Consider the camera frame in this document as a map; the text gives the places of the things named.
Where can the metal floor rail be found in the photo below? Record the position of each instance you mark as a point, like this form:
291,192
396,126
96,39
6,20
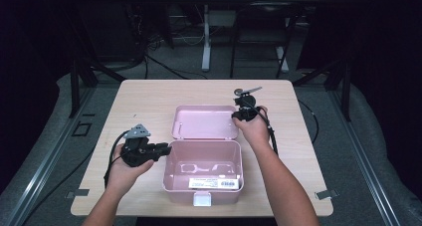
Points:
365,159
43,166

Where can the white desk leg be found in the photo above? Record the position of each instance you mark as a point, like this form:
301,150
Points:
206,43
282,60

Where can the grey tape strip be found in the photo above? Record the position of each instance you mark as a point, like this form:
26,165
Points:
326,194
78,193

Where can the person's left hand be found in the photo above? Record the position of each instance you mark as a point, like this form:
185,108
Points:
124,176

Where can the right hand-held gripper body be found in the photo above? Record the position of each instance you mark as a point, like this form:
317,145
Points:
249,101

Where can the black chair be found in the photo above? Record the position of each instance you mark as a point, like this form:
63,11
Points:
262,30

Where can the black metal stand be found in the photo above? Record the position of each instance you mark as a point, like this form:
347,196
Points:
346,90
75,86

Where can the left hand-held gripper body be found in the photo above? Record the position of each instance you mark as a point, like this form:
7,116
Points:
136,151

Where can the person's right hand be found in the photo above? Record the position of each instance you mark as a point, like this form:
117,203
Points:
253,129

